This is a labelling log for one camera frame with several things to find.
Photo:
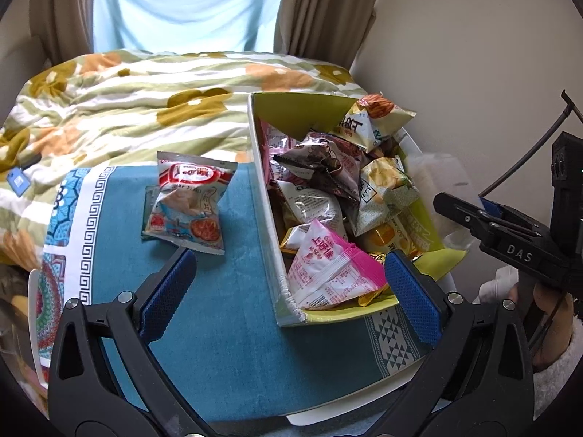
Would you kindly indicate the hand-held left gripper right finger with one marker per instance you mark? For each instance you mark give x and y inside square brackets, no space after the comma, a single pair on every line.
[410,296]

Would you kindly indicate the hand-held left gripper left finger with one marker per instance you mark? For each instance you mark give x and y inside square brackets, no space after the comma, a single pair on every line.
[168,296]

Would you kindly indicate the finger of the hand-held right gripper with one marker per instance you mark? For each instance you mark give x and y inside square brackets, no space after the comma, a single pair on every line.
[514,250]
[519,217]

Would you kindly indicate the green cardboard box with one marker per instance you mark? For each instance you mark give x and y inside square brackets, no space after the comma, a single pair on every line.
[268,218]

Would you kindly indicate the person's right forearm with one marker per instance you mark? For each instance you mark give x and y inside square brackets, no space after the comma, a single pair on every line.
[564,382]

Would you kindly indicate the person's right hand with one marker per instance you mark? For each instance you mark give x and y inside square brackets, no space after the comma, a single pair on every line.
[555,323]

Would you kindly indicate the teal patterned tablecloth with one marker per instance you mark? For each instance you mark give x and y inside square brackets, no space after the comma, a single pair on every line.
[218,327]

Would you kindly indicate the white plastic container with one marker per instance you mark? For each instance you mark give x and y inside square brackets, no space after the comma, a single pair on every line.
[442,177]

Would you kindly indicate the pale green chip snack bag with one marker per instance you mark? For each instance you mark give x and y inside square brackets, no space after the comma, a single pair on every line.
[387,200]

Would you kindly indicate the red and white snack bag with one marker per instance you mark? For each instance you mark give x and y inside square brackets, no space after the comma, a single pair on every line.
[191,200]

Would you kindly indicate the dark brown snack bag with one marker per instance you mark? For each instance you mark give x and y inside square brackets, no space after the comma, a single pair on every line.
[319,154]

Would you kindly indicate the orange and white snack bag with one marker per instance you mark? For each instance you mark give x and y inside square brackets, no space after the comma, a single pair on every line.
[364,123]

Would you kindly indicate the pale pink snack bag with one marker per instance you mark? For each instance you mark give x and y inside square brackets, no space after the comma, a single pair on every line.
[275,145]

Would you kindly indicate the floral striped blanket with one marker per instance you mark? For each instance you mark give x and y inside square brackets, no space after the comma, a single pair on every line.
[136,100]

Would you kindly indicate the brown curtain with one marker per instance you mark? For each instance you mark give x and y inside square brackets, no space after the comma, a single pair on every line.
[328,9]
[63,9]

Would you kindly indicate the pale blue sheer curtain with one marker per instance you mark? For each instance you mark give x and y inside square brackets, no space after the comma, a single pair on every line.
[191,4]

